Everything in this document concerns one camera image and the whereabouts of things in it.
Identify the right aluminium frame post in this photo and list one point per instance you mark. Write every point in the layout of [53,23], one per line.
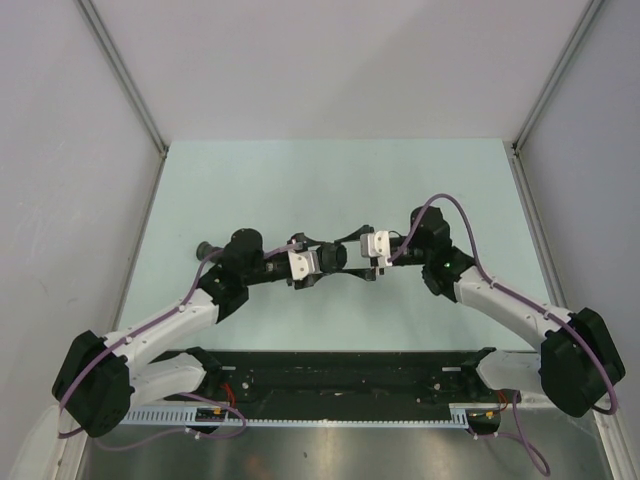
[559,70]

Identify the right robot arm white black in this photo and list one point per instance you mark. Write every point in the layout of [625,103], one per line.
[573,362]

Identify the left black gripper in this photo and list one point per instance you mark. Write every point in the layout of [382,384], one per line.
[303,283]

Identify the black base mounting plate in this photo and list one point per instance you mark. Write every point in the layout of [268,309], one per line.
[350,385]

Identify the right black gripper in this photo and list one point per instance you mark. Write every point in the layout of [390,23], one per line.
[366,274]

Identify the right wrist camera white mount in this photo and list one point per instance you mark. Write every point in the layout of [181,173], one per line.
[377,246]

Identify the grey slotted cable duct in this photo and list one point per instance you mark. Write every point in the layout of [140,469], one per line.
[201,415]

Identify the aluminium frame post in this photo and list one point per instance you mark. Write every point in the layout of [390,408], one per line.
[116,62]
[559,70]

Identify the left aluminium frame post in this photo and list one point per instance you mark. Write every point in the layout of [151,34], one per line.
[116,62]

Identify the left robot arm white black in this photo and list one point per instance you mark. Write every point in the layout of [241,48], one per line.
[103,377]

